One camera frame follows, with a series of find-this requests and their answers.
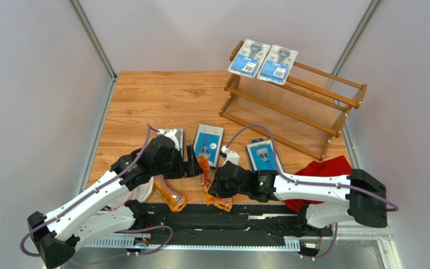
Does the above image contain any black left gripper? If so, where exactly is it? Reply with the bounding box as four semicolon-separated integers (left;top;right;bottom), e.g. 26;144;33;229
152;145;204;179

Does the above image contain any orange Bic razor bag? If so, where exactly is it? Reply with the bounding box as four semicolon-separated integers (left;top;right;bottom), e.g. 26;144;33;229
197;156;214;206
154;175;188;213
213;197;233;212

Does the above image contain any clear blister razor pack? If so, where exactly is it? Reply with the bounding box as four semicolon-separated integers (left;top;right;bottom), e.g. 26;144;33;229
256;45;298;85
228;39;271;78

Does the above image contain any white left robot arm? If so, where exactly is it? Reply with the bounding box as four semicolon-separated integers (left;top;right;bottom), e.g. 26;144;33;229
27;135;204;268

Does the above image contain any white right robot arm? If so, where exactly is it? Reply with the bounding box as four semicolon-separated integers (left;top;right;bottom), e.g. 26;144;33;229
208;161;388;229

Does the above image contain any wooden two-tier shelf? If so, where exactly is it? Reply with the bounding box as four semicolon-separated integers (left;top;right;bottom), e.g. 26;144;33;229
219;40;368;161

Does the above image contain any blue Harry's razor box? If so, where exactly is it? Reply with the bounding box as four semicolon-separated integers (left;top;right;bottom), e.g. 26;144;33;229
162;128;185;157
194;124;224;170
245;138;276;172

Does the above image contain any red cloth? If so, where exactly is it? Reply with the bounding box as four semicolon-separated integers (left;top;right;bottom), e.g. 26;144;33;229
284;156;352;213

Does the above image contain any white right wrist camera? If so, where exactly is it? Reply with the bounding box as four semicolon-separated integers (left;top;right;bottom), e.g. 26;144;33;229
219;146;240;166

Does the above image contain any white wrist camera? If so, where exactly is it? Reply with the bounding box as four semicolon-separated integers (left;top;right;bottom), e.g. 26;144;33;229
219;146;240;166
157;128;183;151

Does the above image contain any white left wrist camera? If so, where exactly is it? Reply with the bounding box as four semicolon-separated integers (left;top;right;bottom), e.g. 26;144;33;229
157;128;183;151

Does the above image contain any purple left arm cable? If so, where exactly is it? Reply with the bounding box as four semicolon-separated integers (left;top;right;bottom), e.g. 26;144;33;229
20;123;175;258

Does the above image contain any aluminium slotted rail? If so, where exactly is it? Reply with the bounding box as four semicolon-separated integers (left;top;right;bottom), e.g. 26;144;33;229
85;234;301;252

